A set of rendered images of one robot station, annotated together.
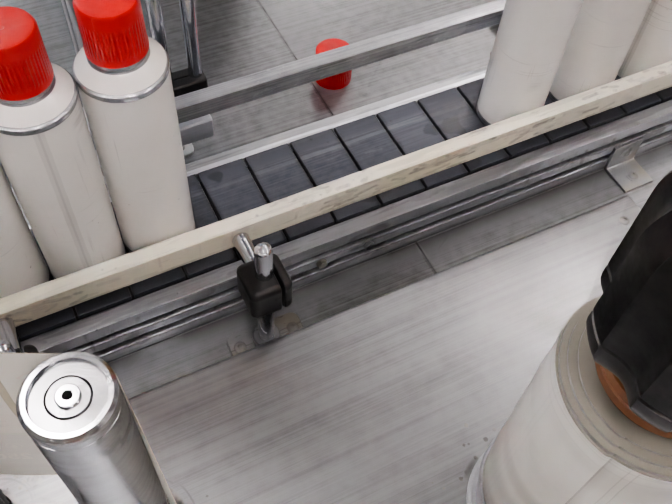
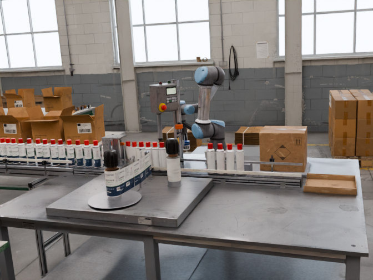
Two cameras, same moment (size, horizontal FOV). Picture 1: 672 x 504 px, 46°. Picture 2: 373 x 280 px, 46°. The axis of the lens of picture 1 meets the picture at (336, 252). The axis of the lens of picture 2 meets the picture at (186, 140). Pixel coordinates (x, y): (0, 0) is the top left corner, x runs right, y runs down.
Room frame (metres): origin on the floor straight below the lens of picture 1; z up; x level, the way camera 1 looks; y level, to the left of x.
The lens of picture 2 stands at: (-1.44, -2.23, 1.76)
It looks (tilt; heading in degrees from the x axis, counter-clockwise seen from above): 13 degrees down; 51
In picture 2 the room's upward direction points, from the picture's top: 3 degrees counter-clockwise
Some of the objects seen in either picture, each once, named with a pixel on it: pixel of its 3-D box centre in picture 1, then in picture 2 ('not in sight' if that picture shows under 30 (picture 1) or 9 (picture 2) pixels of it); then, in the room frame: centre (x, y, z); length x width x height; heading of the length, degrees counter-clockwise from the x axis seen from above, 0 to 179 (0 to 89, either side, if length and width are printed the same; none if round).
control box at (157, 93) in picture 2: not in sight; (164, 98); (0.37, 0.21, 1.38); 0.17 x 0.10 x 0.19; 176
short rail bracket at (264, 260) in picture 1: (266, 296); not in sight; (0.27, 0.04, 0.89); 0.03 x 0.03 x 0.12; 31
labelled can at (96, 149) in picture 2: not in sight; (96, 154); (0.02, 0.62, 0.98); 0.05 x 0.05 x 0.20
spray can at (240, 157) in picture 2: not in sight; (240, 159); (0.57, -0.30, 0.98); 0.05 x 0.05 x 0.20
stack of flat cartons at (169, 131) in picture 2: not in sight; (180, 138); (3.03, 3.43, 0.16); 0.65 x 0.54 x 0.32; 129
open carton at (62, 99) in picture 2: not in sight; (56, 99); (1.37, 4.43, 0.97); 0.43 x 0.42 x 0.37; 31
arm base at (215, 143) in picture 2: not in sight; (217, 143); (0.83, 0.19, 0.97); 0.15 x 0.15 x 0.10
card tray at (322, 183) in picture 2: not in sight; (330, 183); (0.86, -0.78, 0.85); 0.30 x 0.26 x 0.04; 121
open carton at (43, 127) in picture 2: not in sight; (52, 123); (0.41, 2.33, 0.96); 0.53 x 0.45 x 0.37; 36
